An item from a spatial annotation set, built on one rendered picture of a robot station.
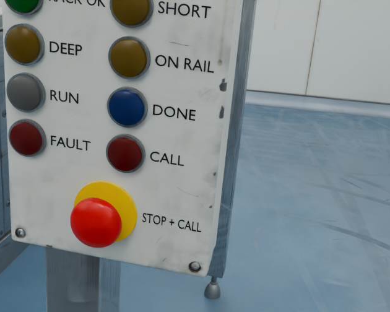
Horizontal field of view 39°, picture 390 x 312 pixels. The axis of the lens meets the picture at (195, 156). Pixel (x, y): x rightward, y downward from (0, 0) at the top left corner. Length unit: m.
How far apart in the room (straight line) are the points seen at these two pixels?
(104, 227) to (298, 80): 3.92
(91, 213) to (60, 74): 0.10
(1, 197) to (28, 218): 1.41
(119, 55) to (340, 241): 2.05
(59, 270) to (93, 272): 0.04
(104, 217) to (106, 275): 0.16
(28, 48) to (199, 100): 0.13
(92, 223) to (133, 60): 0.12
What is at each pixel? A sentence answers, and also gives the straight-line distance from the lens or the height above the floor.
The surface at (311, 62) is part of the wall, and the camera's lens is 4.27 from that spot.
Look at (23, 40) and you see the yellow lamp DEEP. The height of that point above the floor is 1.02.
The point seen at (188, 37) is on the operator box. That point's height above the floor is 1.03.
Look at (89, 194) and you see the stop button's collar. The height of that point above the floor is 0.90.
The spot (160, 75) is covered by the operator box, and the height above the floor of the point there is 1.00.
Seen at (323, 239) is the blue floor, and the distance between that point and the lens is 2.36.
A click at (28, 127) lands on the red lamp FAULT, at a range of 0.43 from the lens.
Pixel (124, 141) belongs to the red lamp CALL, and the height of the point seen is 0.95.
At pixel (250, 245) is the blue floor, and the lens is 2.22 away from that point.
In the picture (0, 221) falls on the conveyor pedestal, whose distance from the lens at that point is 1.92.
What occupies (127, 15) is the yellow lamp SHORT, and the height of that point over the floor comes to 1.04.
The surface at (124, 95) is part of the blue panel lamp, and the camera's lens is 0.39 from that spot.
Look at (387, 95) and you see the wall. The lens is 4.44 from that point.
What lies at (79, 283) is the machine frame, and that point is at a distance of 0.56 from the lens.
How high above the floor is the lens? 1.09
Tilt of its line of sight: 21 degrees down
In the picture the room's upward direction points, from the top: 5 degrees clockwise
